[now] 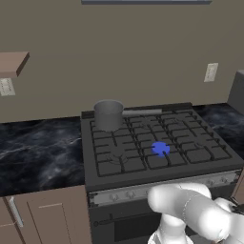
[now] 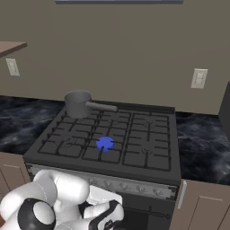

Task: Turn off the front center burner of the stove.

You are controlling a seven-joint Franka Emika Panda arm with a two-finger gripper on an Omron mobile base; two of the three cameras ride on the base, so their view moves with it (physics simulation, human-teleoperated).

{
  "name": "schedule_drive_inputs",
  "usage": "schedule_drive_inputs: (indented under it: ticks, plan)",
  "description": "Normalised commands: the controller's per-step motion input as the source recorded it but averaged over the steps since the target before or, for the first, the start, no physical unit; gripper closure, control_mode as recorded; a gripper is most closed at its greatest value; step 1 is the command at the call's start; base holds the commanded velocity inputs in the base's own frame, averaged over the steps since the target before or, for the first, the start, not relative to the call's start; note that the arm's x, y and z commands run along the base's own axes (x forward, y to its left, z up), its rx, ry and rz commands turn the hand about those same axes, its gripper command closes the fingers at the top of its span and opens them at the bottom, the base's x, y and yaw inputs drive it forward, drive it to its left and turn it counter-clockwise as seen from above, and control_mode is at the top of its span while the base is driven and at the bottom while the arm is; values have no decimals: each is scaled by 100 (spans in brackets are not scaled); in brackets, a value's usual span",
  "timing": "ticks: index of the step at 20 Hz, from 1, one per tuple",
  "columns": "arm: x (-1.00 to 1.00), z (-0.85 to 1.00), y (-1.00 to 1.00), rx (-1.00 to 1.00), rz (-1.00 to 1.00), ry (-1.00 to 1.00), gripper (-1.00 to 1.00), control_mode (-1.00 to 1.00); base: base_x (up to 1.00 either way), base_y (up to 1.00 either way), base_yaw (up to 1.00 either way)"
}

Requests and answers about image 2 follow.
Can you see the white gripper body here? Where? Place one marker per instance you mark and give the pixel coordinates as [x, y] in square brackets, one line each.
[103, 195]

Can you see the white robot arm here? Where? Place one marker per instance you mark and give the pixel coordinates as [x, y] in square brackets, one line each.
[45, 191]

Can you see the silver stove knob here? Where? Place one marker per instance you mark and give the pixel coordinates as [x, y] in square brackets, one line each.
[107, 184]
[158, 192]
[139, 189]
[93, 182]
[124, 187]

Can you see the dark grey stove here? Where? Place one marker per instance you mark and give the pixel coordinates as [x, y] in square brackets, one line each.
[119, 161]

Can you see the blue burner flame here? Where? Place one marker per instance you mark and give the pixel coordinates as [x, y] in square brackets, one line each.
[104, 143]

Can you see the black oven door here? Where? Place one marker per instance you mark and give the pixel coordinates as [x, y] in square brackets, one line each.
[149, 203]

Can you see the brown base cupboard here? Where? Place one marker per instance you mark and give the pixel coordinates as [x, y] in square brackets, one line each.
[12, 172]
[206, 206]

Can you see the grey saucepan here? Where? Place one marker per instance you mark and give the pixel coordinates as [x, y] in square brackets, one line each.
[76, 104]

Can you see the dark tall cabinet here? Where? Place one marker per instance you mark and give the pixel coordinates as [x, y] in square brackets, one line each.
[225, 110]

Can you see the white wall outlet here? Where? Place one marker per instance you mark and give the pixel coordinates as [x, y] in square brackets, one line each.
[199, 78]
[13, 66]

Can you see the brown wall shelf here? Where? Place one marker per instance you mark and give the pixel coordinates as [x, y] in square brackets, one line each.
[10, 47]

